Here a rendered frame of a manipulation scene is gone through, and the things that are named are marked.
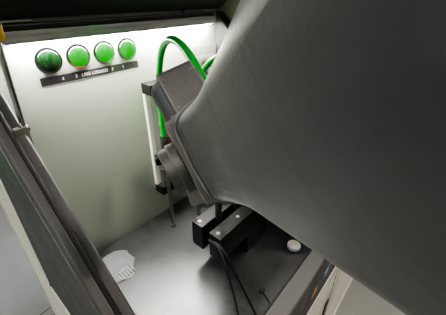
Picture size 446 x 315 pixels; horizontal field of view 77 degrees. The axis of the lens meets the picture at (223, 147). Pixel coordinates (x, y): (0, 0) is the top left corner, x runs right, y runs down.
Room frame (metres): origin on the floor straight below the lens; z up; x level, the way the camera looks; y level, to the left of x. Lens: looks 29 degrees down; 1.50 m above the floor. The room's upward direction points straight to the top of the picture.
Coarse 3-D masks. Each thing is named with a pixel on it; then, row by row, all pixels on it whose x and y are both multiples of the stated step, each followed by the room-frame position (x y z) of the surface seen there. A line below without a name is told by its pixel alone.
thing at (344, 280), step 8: (232, 0) 0.98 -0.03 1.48; (224, 8) 1.00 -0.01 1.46; (232, 8) 0.98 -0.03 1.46; (232, 16) 0.98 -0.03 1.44; (344, 280) 0.78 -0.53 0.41; (336, 288) 0.67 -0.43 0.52; (344, 288) 0.86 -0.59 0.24; (336, 296) 0.73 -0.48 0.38; (336, 304) 0.79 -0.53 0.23; (328, 312) 0.65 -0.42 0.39
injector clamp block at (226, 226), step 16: (208, 208) 0.59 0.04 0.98; (224, 208) 0.59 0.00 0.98; (240, 208) 0.59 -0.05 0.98; (192, 224) 0.54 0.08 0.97; (208, 224) 0.54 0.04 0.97; (224, 224) 0.53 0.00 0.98; (240, 224) 0.54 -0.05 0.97; (256, 224) 0.60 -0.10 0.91; (224, 240) 0.49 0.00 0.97; (240, 240) 0.54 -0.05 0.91; (256, 240) 0.61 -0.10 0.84; (224, 256) 0.49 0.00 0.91
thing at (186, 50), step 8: (168, 40) 0.54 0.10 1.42; (176, 40) 0.50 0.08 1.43; (160, 48) 0.60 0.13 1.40; (184, 48) 0.47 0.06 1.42; (160, 56) 0.61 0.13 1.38; (192, 56) 0.45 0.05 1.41; (160, 64) 0.63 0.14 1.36; (192, 64) 0.43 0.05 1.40; (160, 72) 0.64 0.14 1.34; (200, 72) 0.42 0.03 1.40; (160, 112) 0.67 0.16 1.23; (160, 120) 0.67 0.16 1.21; (160, 128) 0.67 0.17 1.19; (160, 136) 0.68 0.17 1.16
